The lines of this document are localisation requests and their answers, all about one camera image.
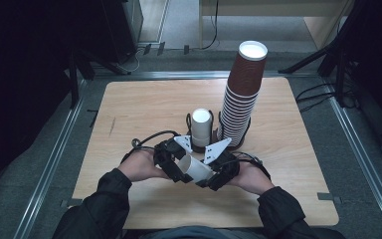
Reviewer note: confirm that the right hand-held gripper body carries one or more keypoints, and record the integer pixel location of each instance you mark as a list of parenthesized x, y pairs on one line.
[(227, 169)]

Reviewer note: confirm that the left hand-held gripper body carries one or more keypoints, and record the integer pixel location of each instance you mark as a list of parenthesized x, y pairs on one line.
[(165, 156)]

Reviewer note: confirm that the single white paper cup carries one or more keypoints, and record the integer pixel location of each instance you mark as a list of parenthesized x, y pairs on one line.
[(195, 167)]

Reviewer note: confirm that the stack of white paper cups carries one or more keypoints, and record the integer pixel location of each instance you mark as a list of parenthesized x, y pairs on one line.
[(201, 127)]

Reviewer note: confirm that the stack of brown paper cups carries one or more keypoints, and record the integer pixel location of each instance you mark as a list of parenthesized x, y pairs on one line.
[(243, 83)]

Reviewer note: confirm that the person's right hand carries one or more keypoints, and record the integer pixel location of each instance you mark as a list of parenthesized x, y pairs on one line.
[(253, 177)]

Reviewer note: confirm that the person's left hand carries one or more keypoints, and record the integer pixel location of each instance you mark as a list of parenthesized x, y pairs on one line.
[(139, 166)]

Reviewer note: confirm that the person's grey-blue torso clothing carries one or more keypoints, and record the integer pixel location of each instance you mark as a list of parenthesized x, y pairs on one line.
[(192, 233)]

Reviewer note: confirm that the grey tape strip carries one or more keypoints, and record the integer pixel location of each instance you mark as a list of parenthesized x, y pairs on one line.
[(71, 202), (328, 197)]

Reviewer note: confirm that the black stand leg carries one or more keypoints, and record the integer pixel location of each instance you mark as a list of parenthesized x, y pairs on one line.
[(74, 79)]

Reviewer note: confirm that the black cabinet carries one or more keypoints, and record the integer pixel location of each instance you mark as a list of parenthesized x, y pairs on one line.
[(122, 26)]

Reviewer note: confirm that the black tripod stand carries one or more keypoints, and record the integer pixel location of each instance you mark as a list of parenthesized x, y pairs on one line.
[(338, 46)]

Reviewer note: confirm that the light wooden furniture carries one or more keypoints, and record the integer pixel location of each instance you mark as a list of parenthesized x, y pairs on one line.
[(278, 8)]

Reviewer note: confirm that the metal floor rail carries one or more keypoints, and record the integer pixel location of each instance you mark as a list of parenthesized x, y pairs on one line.
[(49, 166), (364, 159), (179, 74)]

